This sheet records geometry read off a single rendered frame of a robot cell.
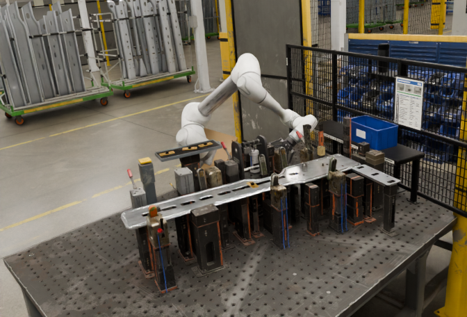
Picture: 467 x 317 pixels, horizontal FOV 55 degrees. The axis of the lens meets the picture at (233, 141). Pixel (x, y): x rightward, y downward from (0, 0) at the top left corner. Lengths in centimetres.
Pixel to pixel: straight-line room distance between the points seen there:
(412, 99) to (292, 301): 139
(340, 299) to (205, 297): 60
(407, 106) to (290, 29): 227
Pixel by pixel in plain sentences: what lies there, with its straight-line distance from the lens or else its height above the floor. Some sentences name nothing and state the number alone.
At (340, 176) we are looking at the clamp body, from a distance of 245.
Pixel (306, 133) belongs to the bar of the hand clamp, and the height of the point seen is 116.
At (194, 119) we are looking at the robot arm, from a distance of 308.
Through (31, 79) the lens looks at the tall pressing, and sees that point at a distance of 904.
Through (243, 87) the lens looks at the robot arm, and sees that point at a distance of 265.
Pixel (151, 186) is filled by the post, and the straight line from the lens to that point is 258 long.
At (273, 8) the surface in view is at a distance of 500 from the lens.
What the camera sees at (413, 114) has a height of 124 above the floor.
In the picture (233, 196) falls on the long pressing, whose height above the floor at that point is 100.
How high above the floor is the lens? 202
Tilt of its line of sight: 19 degrees down
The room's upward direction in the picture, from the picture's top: 5 degrees counter-clockwise
